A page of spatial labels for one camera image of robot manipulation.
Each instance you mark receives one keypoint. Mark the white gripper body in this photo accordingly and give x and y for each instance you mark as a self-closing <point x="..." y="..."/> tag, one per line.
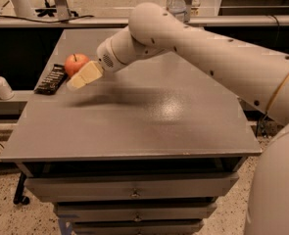
<point x="105" y="57"/>

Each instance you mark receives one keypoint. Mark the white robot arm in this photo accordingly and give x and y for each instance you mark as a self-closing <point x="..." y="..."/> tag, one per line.
<point x="257" y="75"/>

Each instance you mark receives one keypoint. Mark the white pump dispenser bottle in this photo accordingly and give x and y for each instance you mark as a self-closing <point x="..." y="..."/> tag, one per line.
<point x="6" y="92"/>

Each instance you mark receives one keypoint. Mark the bottom grey drawer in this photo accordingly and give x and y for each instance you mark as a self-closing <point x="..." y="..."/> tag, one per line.
<point x="153" y="227"/>

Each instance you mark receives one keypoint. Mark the black table leg caster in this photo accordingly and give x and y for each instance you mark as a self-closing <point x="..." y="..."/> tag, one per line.
<point x="19" y="197"/>

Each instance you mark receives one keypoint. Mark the top grey drawer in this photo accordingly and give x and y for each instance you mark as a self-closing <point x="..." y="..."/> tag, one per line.
<point x="133" y="187"/>

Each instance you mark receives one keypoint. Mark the grey metal post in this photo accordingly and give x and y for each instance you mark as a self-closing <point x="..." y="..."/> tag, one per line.
<point x="63" y="10"/>

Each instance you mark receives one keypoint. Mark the red apple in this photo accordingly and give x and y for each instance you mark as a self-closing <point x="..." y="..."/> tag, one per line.
<point x="74" y="63"/>

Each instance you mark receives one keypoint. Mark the grey drawer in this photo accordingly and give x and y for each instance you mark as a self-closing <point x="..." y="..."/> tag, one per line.
<point x="135" y="212"/>
<point x="133" y="187"/>
<point x="153" y="227"/>

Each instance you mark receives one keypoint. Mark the middle grey drawer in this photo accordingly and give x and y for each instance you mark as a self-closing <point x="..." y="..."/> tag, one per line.
<point x="135" y="212"/>

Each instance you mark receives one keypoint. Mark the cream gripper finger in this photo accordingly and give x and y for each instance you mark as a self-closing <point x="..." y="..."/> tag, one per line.
<point x="90" y="72"/>

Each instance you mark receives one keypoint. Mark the black rxbar chocolate bar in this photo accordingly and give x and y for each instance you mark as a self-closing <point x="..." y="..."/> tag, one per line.
<point x="52" y="82"/>

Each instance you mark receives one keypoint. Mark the clear plastic water bottle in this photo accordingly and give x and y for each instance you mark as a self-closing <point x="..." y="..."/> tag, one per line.
<point x="177" y="8"/>

